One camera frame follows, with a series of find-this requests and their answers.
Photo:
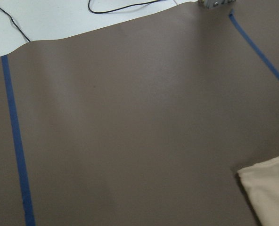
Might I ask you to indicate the aluminium frame post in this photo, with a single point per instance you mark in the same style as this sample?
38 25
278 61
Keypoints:
214 3

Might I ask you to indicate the cream long-sleeve printed shirt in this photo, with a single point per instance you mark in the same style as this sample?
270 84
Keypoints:
261 183

